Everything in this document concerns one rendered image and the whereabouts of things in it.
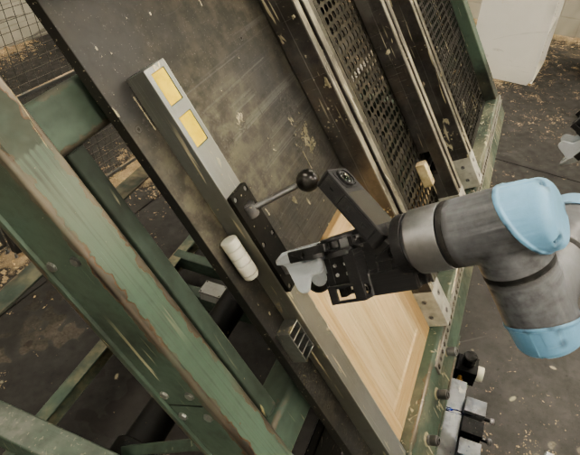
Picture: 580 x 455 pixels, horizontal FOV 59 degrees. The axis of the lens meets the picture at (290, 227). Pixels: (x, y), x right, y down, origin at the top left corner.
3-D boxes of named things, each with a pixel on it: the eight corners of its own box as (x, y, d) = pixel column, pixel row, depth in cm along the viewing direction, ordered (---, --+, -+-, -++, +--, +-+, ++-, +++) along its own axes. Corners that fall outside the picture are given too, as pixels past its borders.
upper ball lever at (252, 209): (250, 227, 82) (325, 189, 80) (238, 208, 80) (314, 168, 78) (250, 217, 85) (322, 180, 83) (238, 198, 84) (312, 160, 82)
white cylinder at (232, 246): (217, 246, 82) (241, 283, 86) (230, 244, 81) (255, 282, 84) (225, 236, 84) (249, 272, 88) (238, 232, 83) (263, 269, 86)
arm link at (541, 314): (605, 300, 58) (573, 218, 55) (582, 368, 51) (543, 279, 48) (536, 301, 64) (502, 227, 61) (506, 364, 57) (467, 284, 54)
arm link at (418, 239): (425, 206, 53) (455, 195, 59) (388, 216, 56) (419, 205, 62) (446, 275, 53) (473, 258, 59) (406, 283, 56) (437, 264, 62)
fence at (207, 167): (384, 470, 113) (400, 472, 110) (125, 80, 73) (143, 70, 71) (389, 450, 116) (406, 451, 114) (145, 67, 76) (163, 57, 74)
